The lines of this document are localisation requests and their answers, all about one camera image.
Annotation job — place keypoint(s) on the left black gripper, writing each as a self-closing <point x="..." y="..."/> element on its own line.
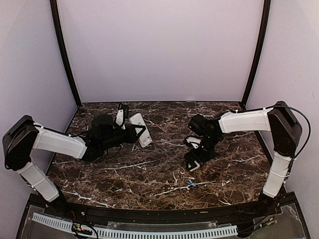
<point x="132" y="136"/>

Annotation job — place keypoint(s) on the left black frame post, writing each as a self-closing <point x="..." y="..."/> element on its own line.
<point x="63" y="52"/>

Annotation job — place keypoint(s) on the right black frame post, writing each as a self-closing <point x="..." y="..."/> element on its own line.
<point x="257" y="53"/>

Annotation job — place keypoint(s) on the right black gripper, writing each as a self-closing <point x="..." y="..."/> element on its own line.
<point x="188" y="158"/>

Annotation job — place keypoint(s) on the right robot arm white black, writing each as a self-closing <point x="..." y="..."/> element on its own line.
<point x="290" y="131"/>

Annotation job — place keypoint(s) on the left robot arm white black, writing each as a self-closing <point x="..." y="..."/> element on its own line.
<point x="27" y="135"/>

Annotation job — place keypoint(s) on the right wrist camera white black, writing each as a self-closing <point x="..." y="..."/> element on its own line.
<point x="192" y="141"/>

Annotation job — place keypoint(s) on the black front rail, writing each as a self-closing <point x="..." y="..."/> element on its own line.
<point x="226" y="214"/>

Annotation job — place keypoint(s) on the black frame post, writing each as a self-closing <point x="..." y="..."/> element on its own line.
<point x="257" y="53"/>
<point x="63" y="52"/>

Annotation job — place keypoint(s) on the white battery cover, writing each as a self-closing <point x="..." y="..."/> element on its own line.
<point x="192" y="166"/>

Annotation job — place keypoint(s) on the white remote control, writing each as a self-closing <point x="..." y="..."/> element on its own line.
<point x="145" y="139"/>

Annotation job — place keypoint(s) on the clear acrylic plate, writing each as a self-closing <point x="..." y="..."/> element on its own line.
<point x="175" y="227"/>

